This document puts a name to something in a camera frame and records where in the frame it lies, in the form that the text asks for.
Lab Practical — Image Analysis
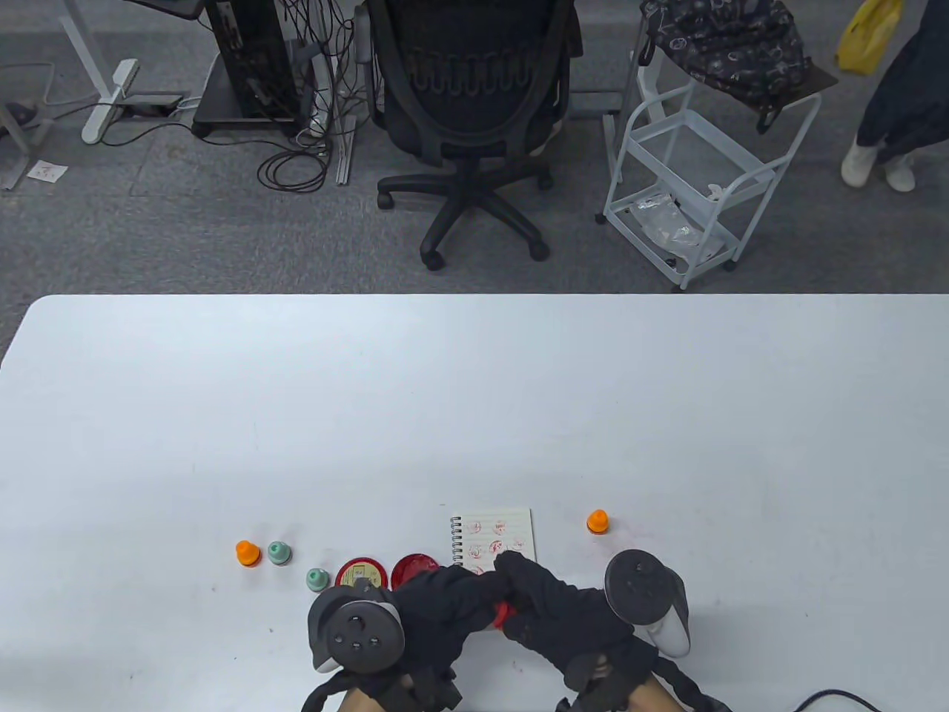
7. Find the person's left hand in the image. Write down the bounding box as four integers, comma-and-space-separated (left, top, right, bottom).
354, 565, 514, 712

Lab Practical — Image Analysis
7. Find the person's right hand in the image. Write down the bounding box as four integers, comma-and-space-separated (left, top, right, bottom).
493, 550, 661, 696

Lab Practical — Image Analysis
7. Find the red ink pad base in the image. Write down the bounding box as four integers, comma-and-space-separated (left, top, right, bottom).
391, 553, 442, 588

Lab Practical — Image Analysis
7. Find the red ink tin lid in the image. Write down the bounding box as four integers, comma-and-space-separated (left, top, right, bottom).
335, 558, 388, 590

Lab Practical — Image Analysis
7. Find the spiral lined notebook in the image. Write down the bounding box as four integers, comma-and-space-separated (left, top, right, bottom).
449, 507, 536, 635

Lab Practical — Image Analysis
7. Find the person's right forearm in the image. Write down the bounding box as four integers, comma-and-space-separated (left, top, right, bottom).
630, 679, 679, 712

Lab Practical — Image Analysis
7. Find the black white right hand controller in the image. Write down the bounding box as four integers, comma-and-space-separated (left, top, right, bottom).
604, 549, 690, 659

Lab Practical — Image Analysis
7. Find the black white hand controller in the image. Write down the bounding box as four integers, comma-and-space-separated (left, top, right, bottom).
308, 578, 407, 676
604, 549, 690, 659

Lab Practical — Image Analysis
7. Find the black white left hand controller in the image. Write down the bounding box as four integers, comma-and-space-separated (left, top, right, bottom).
308, 578, 407, 676

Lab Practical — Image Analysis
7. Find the clear plastic bag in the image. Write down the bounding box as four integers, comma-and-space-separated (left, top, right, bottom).
630, 189, 724, 257

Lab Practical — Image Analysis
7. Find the slim white desk leg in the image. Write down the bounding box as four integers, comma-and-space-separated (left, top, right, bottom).
308, 37, 358, 186

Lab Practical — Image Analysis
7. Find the white metal trolley cart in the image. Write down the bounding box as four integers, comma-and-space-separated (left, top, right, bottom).
595, 11, 824, 291

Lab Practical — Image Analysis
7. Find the black mesh office chair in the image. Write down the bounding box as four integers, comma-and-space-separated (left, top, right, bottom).
354, 0, 586, 271

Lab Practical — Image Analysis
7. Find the grey floor outlet cover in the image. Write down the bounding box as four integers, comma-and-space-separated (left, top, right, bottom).
569, 89, 620, 117

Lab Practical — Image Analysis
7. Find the black computer stand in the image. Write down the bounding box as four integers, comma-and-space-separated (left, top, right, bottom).
191, 52, 316, 140

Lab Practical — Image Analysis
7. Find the black power strip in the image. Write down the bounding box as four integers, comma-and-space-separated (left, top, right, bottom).
128, 92, 186, 117

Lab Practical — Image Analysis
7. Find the black computer tower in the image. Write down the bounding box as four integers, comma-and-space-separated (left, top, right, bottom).
204, 0, 301, 119

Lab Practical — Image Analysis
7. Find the dark brown flat board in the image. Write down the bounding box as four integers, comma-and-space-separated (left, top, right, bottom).
749, 59, 840, 112

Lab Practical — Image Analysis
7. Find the black patterned bag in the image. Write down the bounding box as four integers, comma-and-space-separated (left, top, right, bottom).
639, 0, 813, 134

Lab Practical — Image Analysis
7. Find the grey desk leg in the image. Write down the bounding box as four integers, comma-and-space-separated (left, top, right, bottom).
0, 111, 56, 192

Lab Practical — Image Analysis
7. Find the white T-shaped desk leg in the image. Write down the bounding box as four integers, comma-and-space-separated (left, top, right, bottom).
61, 0, 140, 145

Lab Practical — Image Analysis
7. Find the yellow plastic bag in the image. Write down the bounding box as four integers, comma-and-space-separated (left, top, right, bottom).
836, 0, 905, 75

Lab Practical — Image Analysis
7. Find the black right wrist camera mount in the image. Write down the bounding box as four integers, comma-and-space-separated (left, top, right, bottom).
556, 653, 731, 712

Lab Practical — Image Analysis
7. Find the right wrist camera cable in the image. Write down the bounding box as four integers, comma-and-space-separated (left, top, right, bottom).
792, 690, 883, 712

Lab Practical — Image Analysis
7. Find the bundle of black cables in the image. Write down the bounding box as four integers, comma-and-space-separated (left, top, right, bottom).
256, 0, 364, 195

